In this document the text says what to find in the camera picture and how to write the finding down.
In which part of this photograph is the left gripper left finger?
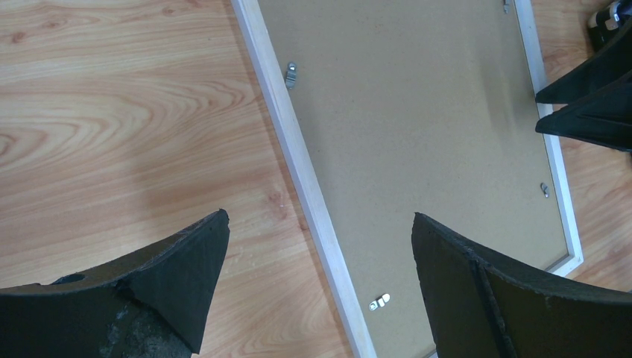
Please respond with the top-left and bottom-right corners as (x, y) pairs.
(1, 210), (230, 357)

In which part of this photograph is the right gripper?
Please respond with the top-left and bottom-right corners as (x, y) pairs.
(535, 0), (631, 152)

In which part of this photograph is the wooden backing board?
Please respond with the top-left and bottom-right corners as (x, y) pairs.
(256, 0), (569, 358)

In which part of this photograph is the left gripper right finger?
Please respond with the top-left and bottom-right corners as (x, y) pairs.
(411, 213), (631, 357)

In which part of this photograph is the light wooden picture frame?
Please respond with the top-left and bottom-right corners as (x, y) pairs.
(229, 0), (585, 358)

